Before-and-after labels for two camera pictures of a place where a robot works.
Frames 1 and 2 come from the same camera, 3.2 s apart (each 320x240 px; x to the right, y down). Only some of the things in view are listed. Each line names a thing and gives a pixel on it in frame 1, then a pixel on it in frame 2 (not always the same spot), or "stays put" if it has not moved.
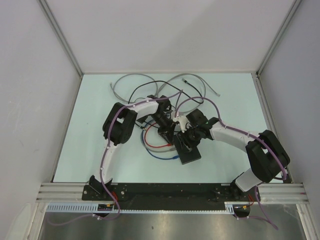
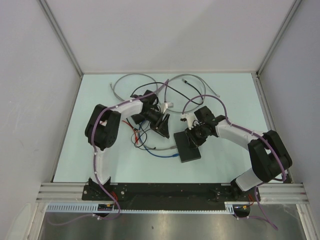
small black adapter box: (142, 119) stays put
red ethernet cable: (147, 142) → (136, 136)
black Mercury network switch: (185, 155) stays put
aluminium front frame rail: (273, 193) stays put
